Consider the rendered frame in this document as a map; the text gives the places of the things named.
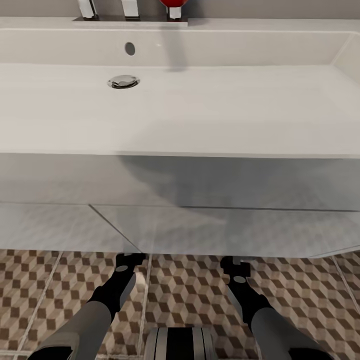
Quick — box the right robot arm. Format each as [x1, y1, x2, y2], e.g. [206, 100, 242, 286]
[220, 256, 336, 360]

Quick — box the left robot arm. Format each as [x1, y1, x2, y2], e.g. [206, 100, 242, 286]
[27, 252, 146, 360]

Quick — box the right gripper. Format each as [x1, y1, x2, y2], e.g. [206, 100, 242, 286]
[220, 257, 251, 277]

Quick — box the robot trunk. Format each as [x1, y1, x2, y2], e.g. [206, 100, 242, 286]
[143, 327, 217, 360]

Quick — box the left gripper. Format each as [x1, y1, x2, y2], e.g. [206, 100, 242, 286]
[116, 252, 146, 267]

